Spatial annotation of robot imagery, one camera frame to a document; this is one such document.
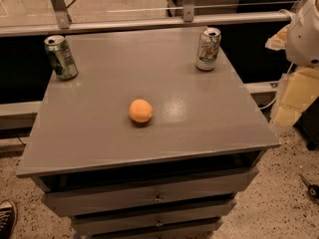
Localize grey drawer cabinet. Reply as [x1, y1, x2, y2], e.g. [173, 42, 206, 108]
[17, 28, 279, 239]

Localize white cable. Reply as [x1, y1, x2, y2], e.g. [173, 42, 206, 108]
[258, 98, 277, 112]

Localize white 7up can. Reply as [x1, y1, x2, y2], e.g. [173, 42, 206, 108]
[195, 27, 221, 71]

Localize metal guard rail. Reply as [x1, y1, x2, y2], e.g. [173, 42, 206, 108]
[0, 0, 293, 37]

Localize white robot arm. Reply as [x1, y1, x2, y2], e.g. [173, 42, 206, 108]
[265, 0, 319, 126]

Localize orange fruit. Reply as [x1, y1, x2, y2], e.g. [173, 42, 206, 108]
[129, 100, 154, 123]

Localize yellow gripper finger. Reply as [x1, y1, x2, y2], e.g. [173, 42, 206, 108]
[272, 67, 319, 126]
[265, 25, 288, 51]

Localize green soda can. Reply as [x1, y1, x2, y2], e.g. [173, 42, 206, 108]
[44, 35, 78, 81]

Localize black sneaker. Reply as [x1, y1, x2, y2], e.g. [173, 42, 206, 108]
[0, 200, 18, 239]

